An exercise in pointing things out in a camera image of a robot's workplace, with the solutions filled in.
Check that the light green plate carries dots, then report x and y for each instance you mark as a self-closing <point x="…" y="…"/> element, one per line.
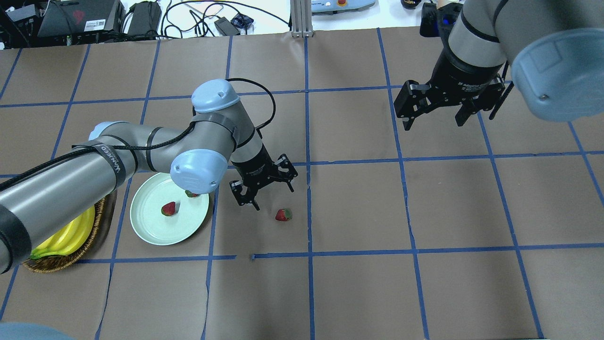
<point x="156" y="229"/>

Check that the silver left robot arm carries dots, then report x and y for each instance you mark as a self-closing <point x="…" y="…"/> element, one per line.
<point x="36" y="203"/>

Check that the red strawberry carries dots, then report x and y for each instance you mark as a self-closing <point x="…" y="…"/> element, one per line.
<point x="284" y="214"/>
<point x="191" y="193"/>
<point x="169" y="209"/>

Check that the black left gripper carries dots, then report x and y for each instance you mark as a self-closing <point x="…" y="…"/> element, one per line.
<point x="255" y="166"/>

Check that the wicker basket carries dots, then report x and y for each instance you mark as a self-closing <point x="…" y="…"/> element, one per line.
<point x="104" y="212"/>

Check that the aluminium frame post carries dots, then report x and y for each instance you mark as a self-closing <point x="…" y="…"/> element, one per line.
<point x="300" y="15"/>

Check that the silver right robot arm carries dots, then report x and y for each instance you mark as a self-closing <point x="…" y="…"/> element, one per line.
<point x="551" y="51"/>

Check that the black laptop red logo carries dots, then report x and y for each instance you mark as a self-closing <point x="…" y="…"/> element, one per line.
<point x="81" y="18"/>

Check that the black power adapter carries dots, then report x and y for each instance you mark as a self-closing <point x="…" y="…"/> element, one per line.
<point x="225" y="27"/>

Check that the yellow banana bunch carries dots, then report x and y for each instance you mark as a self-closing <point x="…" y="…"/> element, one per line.
<point x="67" y="240"/>

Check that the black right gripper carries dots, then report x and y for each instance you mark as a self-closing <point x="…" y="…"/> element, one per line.
<point x="460" y="75"/>

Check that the black power brick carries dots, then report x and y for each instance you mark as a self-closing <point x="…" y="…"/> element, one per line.
<point x="144" y="20"/>

